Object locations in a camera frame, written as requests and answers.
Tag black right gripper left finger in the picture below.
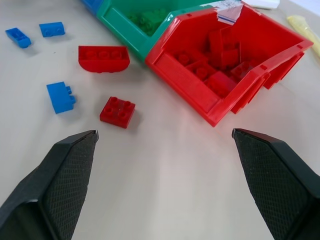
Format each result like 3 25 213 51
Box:
0 129 100 240

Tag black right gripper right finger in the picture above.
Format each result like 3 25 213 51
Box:
231 128 320 240

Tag blue two-stud brick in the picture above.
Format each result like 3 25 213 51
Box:
46 81 77 115
38 21 66 38

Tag red square four-stud brick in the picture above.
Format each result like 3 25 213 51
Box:
99 96 137 130

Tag red smooth-sided brick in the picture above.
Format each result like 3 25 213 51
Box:
203 70 238 99

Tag red plastic storage bin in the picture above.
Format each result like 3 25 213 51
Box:
145 2 314 128

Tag red half-round brick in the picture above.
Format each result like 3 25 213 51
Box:
77 45 130 74

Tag red brick with studs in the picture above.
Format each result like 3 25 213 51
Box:
173 50 209 67
186 61 217 81

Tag red upright brick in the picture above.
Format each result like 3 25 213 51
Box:
207 25 241 71

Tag blue hollow-side brick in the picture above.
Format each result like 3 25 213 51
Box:
5 27 32 49

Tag yellow plastic object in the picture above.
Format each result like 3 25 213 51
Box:
286 15 320 61

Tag green plastic storage bin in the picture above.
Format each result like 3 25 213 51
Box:
96 0 220 63

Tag white blue bin label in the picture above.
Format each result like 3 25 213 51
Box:
214 0 244 26

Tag white paper sheet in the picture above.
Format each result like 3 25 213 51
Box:
241 0 281 10

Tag blue plastic storage bin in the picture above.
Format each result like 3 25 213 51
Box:
80 0 104 15

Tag green bricks pile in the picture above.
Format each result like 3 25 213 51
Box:
126 8 171 37

